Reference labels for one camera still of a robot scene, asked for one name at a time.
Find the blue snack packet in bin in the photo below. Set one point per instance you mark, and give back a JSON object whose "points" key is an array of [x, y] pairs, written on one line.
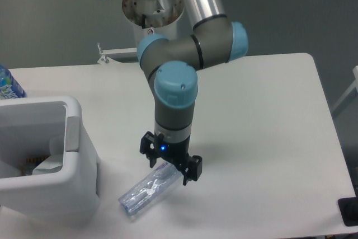
{"points": [[31, 164]]}

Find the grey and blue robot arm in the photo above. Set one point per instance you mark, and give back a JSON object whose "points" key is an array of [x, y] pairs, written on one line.
{"points": [[170, 67]]}

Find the clear plastic water bottle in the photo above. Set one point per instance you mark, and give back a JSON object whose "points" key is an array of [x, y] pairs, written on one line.
{"points": [[149, 188]]}

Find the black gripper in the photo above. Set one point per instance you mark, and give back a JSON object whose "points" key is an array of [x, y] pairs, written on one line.
{"points": [[154, 147]]}

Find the white frame at right edge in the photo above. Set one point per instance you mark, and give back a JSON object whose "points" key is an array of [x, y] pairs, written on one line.
{"points": [[346, 98]]}

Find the blue labelled bottle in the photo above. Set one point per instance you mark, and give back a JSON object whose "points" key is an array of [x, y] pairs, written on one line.
{"points": [[10, 88]]}

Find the white trash can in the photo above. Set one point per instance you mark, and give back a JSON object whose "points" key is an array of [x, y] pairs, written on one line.
{"points": [[26, 128]]}

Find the black clamp at table edge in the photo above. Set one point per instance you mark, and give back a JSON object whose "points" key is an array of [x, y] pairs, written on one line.
{"points": [[348, 209]]}

